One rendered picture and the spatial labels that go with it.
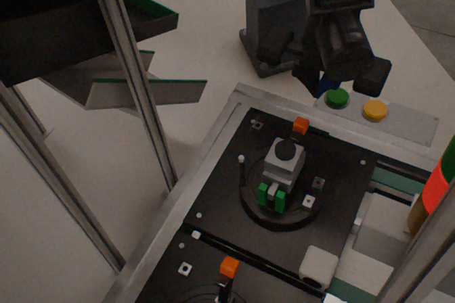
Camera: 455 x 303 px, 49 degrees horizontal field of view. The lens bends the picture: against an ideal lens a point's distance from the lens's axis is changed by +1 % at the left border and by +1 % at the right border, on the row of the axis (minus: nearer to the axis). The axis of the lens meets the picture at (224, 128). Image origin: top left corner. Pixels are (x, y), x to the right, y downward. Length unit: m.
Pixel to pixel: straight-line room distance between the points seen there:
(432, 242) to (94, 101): 0.44
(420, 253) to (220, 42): 0.82
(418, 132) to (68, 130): 0.68
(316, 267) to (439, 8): 2.03
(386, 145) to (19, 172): 0.70
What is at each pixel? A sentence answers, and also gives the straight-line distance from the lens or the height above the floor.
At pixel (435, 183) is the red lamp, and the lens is 0.41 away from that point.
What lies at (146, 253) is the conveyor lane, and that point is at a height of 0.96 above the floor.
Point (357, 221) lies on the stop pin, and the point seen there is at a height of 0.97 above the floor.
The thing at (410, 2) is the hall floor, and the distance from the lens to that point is 2.62.
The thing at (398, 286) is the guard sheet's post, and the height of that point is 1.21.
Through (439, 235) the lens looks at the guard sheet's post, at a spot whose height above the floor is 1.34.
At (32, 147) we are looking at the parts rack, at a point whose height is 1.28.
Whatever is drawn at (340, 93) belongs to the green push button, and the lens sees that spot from 0.92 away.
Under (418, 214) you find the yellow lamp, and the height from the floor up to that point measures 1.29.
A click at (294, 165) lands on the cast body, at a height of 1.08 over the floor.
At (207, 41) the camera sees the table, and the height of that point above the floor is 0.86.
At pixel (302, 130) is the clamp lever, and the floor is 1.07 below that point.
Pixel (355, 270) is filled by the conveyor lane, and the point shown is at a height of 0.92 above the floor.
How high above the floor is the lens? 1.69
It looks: 55 degrees down
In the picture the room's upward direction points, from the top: 7 degrees counter-clockwise
